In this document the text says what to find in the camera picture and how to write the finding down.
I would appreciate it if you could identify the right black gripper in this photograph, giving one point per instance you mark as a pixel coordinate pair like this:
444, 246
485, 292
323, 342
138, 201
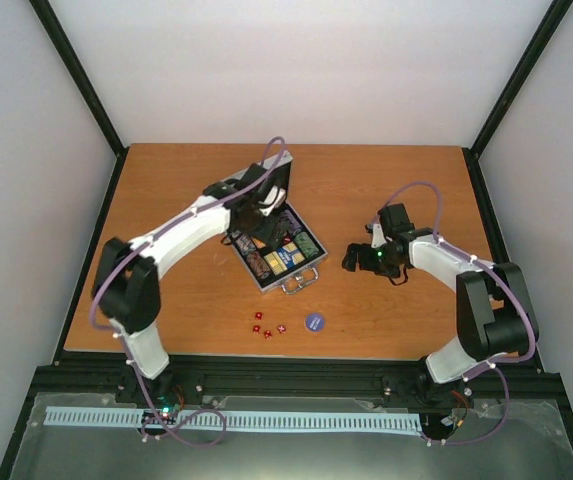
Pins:
353, 255

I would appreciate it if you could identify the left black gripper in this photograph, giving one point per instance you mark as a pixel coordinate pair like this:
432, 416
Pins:
267, 233

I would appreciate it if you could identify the brown poker chip stack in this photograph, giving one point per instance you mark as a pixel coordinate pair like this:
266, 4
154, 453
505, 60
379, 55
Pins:
258, 265

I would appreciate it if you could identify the green poker chip stack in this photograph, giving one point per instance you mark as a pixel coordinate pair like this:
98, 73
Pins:
307, 245

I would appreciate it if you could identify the blue playing card deck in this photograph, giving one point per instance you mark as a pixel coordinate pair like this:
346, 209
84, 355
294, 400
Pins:
284, 258

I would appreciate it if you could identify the aluminium poker case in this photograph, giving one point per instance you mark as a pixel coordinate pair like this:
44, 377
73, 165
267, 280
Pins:
229, 189

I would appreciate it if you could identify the blue small blind button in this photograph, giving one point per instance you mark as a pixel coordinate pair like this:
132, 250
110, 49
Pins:
315, 322

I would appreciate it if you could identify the blue white poker chip stack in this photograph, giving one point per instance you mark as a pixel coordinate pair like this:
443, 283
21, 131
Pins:
244, 244

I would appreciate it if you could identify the purple poker chip stack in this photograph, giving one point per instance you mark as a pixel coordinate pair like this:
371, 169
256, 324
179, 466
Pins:
289, 222

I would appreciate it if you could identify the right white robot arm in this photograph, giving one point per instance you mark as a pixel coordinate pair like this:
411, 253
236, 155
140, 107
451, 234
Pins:
494, 315

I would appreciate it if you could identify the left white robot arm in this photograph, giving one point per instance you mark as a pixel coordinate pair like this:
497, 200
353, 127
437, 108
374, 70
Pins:
126, 294

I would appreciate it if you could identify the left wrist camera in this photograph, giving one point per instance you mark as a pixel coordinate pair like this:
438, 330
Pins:
272, 201

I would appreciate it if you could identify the black aluminium frame rail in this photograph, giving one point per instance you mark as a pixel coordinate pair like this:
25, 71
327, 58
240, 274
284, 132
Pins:
194, 380

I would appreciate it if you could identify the white slotted cable duct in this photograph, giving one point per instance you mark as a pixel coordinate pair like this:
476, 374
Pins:
238, 421

